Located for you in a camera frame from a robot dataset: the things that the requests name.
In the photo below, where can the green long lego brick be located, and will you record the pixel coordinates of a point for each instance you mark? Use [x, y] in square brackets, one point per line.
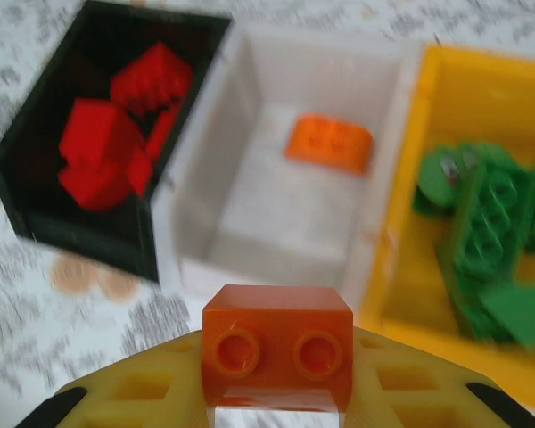
[490, 218]

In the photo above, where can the orange long lego brick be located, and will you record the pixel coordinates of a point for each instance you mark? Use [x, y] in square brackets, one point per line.
[327, 142]

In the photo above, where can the green rounded lego with eyes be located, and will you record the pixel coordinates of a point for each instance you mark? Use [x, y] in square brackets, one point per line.
[446, 174]

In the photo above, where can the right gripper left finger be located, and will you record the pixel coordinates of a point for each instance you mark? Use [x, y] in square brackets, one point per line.
[129, 388]

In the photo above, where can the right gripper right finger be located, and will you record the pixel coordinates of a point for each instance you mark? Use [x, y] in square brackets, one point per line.
[419, 388]

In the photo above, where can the white translucent plastic bin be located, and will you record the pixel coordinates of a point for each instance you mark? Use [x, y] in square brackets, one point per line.
[272, 214]

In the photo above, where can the black plastic bin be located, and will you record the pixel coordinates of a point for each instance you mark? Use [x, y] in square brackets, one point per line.
[35, 214]

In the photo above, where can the red long lego brick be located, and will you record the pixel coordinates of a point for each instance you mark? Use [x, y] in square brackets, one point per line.
[151, 78]

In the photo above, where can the red small lego brick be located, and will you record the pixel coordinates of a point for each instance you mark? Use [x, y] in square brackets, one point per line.
[160, 129]
[140, 171]
[98, 151]

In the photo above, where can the floral patterned table cover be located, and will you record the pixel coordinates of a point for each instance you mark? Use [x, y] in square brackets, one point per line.
[71, 321]

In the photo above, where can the orange small lego brick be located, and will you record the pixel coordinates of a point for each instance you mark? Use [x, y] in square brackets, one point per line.
[278, 356]

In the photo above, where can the yellow plastic bin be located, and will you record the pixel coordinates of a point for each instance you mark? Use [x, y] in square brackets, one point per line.
[397, 276]

